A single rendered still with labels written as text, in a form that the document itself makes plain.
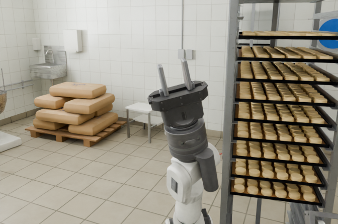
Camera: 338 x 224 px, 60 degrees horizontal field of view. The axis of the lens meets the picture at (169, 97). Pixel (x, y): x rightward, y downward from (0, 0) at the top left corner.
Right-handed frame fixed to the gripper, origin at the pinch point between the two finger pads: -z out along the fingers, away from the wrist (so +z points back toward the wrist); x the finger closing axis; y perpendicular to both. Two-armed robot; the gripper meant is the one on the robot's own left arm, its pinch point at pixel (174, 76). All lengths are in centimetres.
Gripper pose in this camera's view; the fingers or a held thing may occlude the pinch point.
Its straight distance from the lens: 58.6
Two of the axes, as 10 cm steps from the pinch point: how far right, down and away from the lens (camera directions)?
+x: 9.6, -2.5, 0.9
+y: 1.9, 4.0, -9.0
